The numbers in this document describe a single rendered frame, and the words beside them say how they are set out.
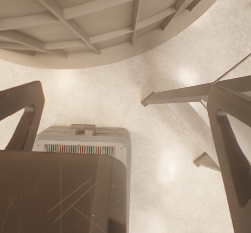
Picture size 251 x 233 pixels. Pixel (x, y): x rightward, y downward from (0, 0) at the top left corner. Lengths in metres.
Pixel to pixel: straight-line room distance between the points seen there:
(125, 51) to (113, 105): 0.33
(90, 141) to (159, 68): 0.58
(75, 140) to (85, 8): 0.72
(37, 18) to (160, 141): 1.04
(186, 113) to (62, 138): 0.62
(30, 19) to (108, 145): 0.72
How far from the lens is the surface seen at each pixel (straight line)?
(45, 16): 0.60
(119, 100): 1.33
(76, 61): 1.34
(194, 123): 1.09
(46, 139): 1.18
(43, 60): 1.39
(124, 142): 1.12
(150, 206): 1.57
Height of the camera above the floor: 1.33
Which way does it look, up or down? 83 degrees down
